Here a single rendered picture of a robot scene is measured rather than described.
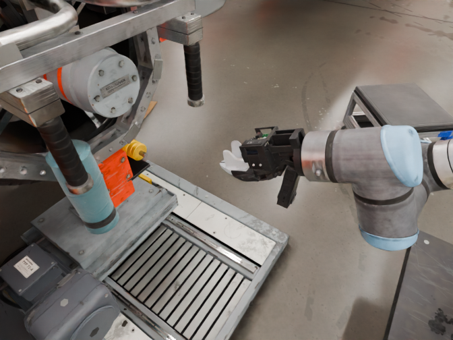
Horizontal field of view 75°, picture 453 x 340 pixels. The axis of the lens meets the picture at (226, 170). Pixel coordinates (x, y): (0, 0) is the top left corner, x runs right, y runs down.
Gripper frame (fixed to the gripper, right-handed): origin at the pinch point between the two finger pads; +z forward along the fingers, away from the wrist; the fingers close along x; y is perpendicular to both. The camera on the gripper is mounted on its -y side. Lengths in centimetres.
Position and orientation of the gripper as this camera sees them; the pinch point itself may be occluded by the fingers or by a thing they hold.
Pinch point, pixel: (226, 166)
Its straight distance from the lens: 67.3
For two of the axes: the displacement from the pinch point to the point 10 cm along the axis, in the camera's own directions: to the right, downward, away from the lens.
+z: -7.8, -0.1, 6.3
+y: -3.7, -7.9, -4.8
